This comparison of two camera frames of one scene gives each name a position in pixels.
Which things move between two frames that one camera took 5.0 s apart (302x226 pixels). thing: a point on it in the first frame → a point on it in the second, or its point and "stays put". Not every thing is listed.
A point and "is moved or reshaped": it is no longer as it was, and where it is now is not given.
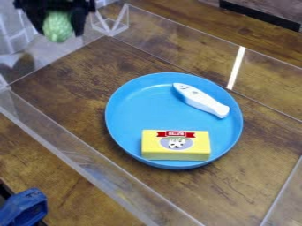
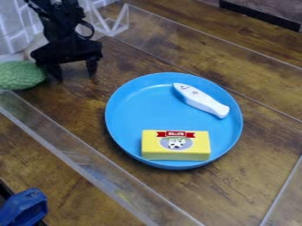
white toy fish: x=199 y=101 stays put
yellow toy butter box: x=175 y=145 stays put
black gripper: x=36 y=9 → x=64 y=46
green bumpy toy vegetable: x=58 y=26 is moved or reshaped
